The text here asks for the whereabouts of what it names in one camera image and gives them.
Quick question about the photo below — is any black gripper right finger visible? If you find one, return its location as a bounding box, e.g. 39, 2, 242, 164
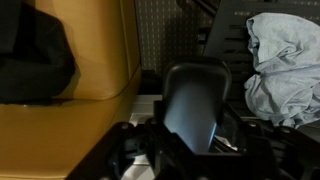
212, 105, 320, 180

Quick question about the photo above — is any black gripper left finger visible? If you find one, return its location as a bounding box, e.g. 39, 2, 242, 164
65, 117, 196, 180

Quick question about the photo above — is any black mesh office chair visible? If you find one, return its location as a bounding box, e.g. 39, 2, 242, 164
134, 0, 320, 158

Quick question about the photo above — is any grey-blue crumpled cloth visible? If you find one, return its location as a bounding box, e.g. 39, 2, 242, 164
243, 12, 320, 130

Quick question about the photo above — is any tan leather armchair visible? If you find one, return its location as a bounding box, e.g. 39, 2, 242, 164
0, 0, 143, 180

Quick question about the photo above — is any black bag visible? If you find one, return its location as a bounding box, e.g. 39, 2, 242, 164
0, 0, 77, 106

